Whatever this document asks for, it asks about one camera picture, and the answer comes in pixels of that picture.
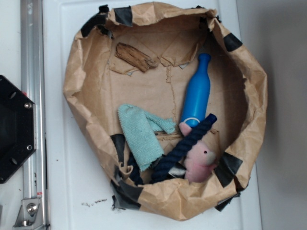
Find brown wood chip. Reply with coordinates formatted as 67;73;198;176
115;43;158;72

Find light teal cloth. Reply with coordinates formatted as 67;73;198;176
118;104;176;172

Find blue plastic bottle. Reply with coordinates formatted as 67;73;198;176
180;53;211;128

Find pink plush pig toy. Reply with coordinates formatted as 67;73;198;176
184;137;217;183

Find brown paper bag bin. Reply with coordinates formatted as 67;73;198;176
63;2;267;220

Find dark blue rope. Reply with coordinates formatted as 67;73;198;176
127;113;218;185

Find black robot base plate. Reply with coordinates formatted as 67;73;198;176
0;75;35;184

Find aluminium extrusion rail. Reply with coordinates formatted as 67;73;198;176
20;0;50;230

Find metal corner bracket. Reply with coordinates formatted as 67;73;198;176
12;198;44;230

